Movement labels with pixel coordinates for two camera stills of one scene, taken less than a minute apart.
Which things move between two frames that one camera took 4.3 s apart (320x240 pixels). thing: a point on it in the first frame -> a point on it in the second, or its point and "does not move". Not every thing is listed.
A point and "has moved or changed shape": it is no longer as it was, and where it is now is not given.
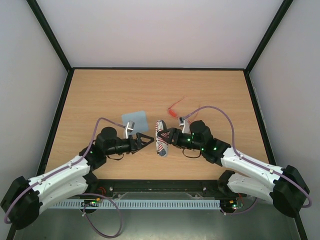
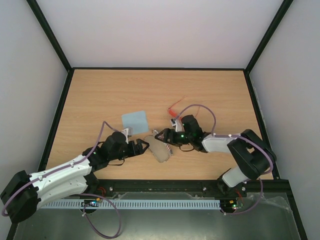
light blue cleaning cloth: [138, 121] does not move
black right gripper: [173, 136] does not move
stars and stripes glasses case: [161, 142] has moved or changed shape
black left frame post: [50, 35] does not move
